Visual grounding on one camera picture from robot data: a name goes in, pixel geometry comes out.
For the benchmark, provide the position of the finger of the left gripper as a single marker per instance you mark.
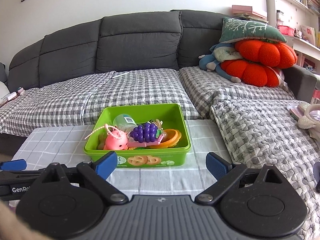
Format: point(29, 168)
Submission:
point(13, 165)

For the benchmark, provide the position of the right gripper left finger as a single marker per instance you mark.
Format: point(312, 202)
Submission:
point(95, 174)

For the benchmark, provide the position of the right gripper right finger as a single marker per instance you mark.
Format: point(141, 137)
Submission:
point(226, 174)

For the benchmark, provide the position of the pink pig toy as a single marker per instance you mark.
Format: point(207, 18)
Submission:
point(115, 139)

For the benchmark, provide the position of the pink sticky note block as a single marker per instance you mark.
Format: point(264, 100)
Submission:
point(137, 144)

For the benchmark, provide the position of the clear cotton swab jar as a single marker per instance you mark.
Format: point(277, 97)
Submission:
point(124, 122)

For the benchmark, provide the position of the yellow plastic bowl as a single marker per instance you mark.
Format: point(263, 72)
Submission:
point(170, 139)

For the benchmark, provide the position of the purple grape toy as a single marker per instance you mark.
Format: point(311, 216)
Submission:
point(146, 132)

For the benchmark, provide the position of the light grey grid cloth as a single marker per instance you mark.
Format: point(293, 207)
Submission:
point(65, 145)

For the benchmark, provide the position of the grey patterned quilt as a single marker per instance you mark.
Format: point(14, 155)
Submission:
point(257, 132)

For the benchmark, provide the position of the green plastic storage box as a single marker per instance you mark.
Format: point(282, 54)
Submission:
point(172, 117)

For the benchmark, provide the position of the white pillow with dog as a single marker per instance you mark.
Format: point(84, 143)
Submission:
point(4, 92)

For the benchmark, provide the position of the grey checked sofa cover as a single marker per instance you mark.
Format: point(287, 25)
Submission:
point(80, 101)

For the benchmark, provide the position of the white fluffy earmuffs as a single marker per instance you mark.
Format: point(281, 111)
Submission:
point(307, 115)

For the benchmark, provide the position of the lower red pumpkin cushion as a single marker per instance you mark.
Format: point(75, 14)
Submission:
point(252, 73)

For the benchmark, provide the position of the red pumpkin cushion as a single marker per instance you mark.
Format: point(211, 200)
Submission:
point(252, 73)
point(275, 55)

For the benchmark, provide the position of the blue plush monkey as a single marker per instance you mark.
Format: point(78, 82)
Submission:
point(220, 52)

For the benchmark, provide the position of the upper red pumpkin cushion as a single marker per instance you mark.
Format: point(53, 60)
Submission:
point(275, 55)

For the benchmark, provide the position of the dark grey sofa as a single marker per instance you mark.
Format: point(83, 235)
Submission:
point(143, 41)

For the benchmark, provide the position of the teal leaf pattern pillow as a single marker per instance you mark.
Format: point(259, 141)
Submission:
point(234, 30)

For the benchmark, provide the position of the pink box on sofa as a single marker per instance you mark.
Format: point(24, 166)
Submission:
point(249, 13)

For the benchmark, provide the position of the white bookshelf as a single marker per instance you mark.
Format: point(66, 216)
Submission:
point(296, 15)

